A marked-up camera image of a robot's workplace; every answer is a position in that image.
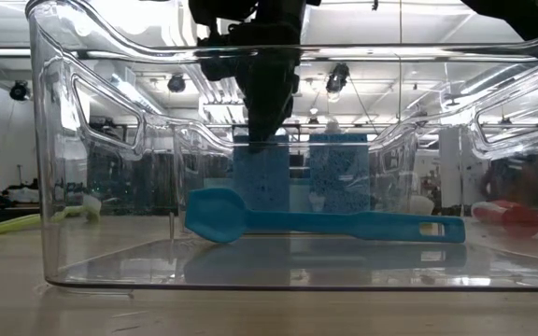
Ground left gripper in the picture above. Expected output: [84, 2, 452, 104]
[189, 0, 321, 154]

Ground blue sponge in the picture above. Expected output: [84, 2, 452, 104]
[309, 133, 372, 215]
[232, 133, 292, 214]

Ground blue plastic scoop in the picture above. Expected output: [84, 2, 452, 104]
[184, 187, 467, 245]

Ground green dish brush white bristles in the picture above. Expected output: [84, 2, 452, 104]
[406, 194, 436, 217]
[0, 193, 104, 235]

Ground black ceiling lamp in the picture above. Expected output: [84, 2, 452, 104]
[166, 74, 187, 93]
[324, 62, 352, 94]
[9, 80, 30, 102]

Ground clear plastic bin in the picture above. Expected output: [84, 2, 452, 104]
[24, 0, 538, 294]
[173, 117, 420, 237]

